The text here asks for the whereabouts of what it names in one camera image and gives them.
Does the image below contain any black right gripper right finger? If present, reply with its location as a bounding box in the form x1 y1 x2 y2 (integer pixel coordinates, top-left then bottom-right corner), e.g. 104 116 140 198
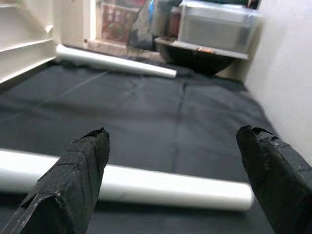
235 125 312 234

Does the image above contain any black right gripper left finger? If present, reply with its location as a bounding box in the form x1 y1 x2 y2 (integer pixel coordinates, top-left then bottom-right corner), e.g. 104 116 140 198
0 127 110 234

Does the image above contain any white plastic table leg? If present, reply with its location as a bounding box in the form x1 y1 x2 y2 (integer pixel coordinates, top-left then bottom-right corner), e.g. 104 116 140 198
0 148 254 212
55 44 177 79

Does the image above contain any white plastic children table top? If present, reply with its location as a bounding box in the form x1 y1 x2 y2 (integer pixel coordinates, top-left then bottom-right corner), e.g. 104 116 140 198
0 0 98 86

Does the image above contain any black tablecloth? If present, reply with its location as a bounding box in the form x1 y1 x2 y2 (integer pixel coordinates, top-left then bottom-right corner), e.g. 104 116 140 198
0 55 280 234

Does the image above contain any beige low bench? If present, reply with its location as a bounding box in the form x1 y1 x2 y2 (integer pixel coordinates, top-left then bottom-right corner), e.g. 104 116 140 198
85 39 163 61

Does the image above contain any black round basin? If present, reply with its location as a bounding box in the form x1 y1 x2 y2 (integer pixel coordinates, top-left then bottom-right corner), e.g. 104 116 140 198
154 36 250 76

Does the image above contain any orange-lidded printed storage box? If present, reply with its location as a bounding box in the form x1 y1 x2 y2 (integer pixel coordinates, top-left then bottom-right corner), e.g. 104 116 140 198
100 2 141 44

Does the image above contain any clear plastic storage container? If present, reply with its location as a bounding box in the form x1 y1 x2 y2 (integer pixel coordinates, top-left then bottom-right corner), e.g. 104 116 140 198
177 0 263 54

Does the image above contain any black plastic bag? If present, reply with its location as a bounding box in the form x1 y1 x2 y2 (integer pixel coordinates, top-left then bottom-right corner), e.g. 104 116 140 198
127 0 173 50

